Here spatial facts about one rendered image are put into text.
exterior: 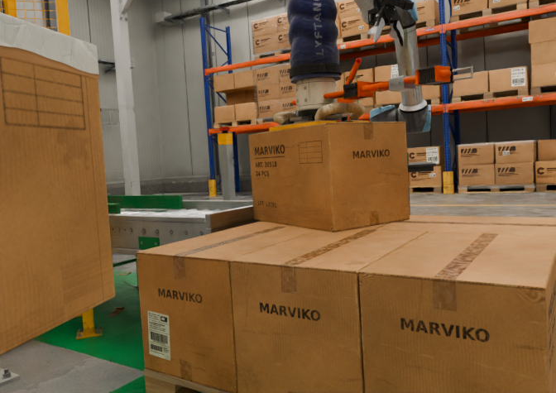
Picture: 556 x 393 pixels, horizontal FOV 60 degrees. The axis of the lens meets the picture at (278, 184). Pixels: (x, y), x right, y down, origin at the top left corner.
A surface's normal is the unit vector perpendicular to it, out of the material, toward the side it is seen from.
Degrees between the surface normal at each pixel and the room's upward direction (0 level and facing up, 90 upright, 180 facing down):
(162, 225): 90
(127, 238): 90
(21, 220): 90
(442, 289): 90
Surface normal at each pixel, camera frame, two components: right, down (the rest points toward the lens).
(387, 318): -0.54, 0.08
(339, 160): 0.53, 0.01
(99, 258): 0.97, -0.04
